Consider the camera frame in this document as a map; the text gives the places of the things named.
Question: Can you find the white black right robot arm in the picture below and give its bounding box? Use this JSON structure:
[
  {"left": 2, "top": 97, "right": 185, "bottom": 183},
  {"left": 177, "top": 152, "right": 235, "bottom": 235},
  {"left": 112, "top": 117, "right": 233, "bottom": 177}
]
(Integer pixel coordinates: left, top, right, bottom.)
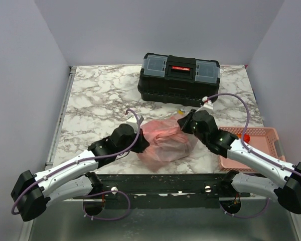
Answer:
[{"left": 177, "top": 109, "right": 301, "bottom": 214}]

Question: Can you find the red fake fruit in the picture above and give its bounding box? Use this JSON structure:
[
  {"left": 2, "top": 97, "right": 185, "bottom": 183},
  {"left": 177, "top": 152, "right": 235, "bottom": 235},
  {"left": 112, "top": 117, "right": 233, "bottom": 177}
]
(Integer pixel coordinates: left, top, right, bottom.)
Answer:
[{"left": 243, "top": 134, "right": 250, "bottom": 143}]

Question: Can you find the pink plastic bag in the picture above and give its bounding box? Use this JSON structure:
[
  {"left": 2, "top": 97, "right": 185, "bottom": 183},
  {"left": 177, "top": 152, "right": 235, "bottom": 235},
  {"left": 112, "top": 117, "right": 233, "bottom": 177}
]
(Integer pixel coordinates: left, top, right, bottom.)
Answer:
[{"left": 137, "top": 114, "right": 198, "bottom": 171}]

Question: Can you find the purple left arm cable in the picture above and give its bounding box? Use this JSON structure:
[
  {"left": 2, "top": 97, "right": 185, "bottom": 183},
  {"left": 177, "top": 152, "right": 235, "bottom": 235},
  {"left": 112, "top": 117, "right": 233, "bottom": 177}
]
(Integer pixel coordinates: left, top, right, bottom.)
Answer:
[{"left": 11, "top": 108, "right": 142, "bottom": 221}]

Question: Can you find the black toolbox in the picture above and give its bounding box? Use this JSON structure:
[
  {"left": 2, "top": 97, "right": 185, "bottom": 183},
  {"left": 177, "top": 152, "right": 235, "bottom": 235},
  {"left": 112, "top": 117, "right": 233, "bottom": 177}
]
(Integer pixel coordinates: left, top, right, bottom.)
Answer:
[{"left": 137, "top": 53, "right": 220, "bottom": 107}]

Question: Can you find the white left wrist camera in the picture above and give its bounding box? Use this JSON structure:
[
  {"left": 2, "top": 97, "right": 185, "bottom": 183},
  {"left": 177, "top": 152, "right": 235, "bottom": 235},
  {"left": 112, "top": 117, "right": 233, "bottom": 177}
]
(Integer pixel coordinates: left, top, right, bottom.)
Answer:
[{"left": 126, "top": 114, "right": 144, "bottom": 132}]

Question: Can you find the pink plastic basket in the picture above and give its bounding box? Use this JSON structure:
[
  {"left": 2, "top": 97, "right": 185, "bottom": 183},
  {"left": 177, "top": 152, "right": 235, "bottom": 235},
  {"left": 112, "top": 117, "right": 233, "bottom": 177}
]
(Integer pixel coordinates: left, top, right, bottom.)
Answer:
[{"left": 218, "top": 127, "right": 286, "bottom": 172}]

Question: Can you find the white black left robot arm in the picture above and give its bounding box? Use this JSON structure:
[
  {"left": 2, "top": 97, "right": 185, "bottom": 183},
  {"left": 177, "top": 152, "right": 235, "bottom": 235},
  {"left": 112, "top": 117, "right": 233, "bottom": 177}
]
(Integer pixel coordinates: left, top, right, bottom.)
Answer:
[{"left": 11, "top": 123, "right": 149, "bottom": 221}]

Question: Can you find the black mounting rail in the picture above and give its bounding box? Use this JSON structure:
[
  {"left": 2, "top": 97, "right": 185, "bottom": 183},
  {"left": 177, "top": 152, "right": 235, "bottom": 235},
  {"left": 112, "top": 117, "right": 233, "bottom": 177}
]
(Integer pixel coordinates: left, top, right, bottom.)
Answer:
[{"left": 86, "top": 173, "right": 238, "bottom": 209}]

